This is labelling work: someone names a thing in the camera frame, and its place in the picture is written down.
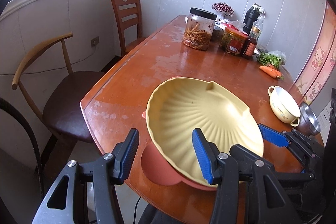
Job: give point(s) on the red-labelled pickle jar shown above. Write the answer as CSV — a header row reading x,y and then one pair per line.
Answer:
x,y
233,43

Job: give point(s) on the clear plastic bottle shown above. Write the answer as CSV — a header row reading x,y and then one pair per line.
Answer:
x,y
256,28

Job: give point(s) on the bagged green vegetables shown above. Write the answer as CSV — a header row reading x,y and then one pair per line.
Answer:
x,y
270,58

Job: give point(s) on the orange animal-shaped plate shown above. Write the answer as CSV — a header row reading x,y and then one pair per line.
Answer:
x,y
157,169

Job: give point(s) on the dark sauce bottle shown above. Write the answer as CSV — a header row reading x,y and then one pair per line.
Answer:
x,y
250,49

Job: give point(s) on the black-lidded pickle jar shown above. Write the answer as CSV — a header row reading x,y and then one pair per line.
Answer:
x,y
197,35

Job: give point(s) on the small steel bowl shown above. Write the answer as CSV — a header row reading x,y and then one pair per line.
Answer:
x,y
309,119

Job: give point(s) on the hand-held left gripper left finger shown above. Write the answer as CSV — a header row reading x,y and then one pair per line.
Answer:
x,y
128,158

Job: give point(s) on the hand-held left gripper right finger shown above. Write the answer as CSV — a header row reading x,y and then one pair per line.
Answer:
x,y
202,158

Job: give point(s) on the white shelf cabinet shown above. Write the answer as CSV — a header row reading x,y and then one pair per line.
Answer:
x,y
325,119

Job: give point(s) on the yellow shell-shaped plate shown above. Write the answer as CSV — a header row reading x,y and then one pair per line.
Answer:
x,y
199,108

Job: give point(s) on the low wall outlet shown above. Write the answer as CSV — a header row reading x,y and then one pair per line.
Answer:
x,y
95,41

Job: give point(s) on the curved-back chair with brown seat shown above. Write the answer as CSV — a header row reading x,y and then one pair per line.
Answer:
x,y
68,106

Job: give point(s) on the red and white plastic bag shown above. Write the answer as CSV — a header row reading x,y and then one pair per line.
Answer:
x,y
231,23

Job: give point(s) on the dark flat object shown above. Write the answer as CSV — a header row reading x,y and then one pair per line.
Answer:
x,y
261,50

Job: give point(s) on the slatted wooden chair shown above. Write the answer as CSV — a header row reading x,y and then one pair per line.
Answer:
x,y
126,16

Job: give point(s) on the black insulated bottle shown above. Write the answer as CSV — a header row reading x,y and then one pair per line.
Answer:
x,y
249,19

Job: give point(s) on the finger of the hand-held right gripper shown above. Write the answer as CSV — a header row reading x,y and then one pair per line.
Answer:
x,y
309,142
273,136

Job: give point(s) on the wall socket with plug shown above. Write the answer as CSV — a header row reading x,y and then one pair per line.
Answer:
x,y
262,12

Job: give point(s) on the dried flower ornament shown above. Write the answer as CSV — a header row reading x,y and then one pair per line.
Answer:
x,y
223,7

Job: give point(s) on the cartoon cat door curtain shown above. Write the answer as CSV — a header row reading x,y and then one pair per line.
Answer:
x,y
320,61

